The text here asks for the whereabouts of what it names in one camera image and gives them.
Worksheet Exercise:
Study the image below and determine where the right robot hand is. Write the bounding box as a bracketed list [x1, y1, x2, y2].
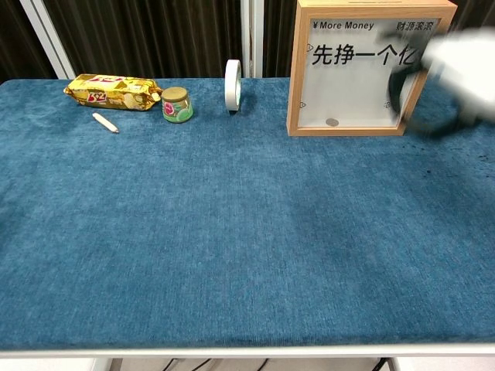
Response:
[375, 27, 495, 139]

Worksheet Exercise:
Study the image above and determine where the wooden frame money box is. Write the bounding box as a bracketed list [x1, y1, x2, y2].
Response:
[286, 0, 459, 137]

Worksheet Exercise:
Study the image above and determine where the black ribbed partition panel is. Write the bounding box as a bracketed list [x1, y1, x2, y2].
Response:
[29, 0, 251, 80]
[251, 0, 299, 78]
[0, 0, 59, 83]
[448, 0, 495, 34]

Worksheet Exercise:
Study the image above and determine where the white tape roll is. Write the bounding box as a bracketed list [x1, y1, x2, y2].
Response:
[224, 59, 244, 114]

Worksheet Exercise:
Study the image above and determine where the green jar with gold lid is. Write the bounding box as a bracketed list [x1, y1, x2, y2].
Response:
[160, 87, 194, 124]

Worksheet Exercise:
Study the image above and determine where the blue fabric table cloth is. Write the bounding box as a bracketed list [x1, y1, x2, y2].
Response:
[0, 76, 495, 351]

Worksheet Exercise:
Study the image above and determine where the yellow snack packet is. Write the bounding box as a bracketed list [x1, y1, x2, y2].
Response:
[63, 73, 164, 112]

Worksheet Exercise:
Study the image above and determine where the small white stick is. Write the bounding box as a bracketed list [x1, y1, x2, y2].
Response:
[91, 112, 121, 134]

